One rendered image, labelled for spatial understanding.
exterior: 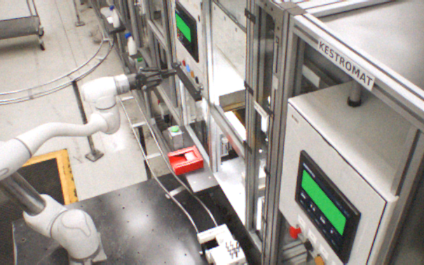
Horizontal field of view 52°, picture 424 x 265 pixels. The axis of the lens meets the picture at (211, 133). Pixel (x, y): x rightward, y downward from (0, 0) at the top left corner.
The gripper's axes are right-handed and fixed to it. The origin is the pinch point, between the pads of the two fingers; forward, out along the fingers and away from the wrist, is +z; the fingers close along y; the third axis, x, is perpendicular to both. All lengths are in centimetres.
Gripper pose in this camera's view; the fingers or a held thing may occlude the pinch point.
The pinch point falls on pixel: (168, 73)
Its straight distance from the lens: 209.6
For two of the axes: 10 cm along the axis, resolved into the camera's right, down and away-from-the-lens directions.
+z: 9.2, -2.7, 2.7
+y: -0.4, -7.7, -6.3
